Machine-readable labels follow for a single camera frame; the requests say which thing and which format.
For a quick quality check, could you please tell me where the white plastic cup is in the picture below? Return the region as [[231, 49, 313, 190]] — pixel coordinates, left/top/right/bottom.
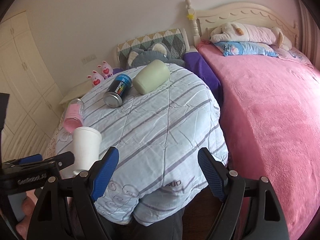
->
[[72, 127, 102, 175]]

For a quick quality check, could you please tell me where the pale green cup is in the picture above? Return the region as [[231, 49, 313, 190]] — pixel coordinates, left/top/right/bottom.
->
[[132, 60, 170, 95]]

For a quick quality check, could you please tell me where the person's hand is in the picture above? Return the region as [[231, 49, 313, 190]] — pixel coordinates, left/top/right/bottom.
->
[[16, 192, 37, 239]]

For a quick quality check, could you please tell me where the heart pattern bed sheet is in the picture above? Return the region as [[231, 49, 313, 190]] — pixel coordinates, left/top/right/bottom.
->
[[43, 119, 65, 159]]

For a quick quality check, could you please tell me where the folded pink quilt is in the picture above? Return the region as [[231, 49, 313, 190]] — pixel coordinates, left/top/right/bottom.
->
[[26, 189, 38, 202]]

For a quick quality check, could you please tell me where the cream wardrobe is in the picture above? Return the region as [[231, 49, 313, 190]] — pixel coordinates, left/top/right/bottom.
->
[[1, 12, 63, 161]]

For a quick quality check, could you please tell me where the pink glass jar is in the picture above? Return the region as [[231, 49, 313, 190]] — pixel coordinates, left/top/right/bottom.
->
[[63, 98, 84, 133]]

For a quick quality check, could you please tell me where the cream bedside ledge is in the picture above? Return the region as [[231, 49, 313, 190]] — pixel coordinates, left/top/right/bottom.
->
[[59, 81, 92, 106]]

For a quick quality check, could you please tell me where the light blue striped quilt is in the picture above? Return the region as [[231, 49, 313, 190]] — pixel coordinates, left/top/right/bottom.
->
[[53, 63, 230, 227]]

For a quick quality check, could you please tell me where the front pink bunny plush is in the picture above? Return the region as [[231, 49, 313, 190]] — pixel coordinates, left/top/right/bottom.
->
[[87, 70, 104, 87]]

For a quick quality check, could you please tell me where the pink bunny plush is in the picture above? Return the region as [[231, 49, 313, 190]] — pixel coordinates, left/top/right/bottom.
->
[[98, 61, 113, 79], [87, 70, 104, 87]]

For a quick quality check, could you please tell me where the pink fleece blanket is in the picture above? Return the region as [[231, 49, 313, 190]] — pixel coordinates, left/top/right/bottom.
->
[[198, 43, 319, 239]]

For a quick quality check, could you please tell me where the blue metal can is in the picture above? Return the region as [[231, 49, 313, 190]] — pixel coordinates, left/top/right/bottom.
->
[[103, 74, 132, 108]]

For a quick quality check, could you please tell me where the rear pink bunny plush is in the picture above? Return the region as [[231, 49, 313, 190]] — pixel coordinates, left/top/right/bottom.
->
[[98, 61, 113, 79]]

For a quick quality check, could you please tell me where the grey bear cushion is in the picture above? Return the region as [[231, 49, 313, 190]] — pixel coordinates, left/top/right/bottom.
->
[[126, 42, 185, 69]]

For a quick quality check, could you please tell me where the blue cartoon pillow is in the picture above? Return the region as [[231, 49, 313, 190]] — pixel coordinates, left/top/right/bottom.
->
[[214, 42, 278, 57]]

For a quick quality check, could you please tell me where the triangle pattern headboard cushion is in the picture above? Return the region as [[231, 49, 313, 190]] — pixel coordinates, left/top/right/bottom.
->
[[114, 28, 190, 69]]

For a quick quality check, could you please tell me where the white dog plush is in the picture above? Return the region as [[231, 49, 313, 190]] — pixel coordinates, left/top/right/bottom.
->
[[210, 22, 292, 51]]

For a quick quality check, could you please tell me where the yellow star ornament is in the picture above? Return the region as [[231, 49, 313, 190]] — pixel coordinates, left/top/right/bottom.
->
[[187, 14, 195, 21]]

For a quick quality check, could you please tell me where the cream wooden headboard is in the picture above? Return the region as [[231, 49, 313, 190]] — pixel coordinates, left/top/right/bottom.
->
[[185, 0, 299, 48]]

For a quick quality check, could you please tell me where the wall socket panel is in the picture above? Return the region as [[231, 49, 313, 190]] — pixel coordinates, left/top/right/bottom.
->
[[81, 54, 97, 64]]

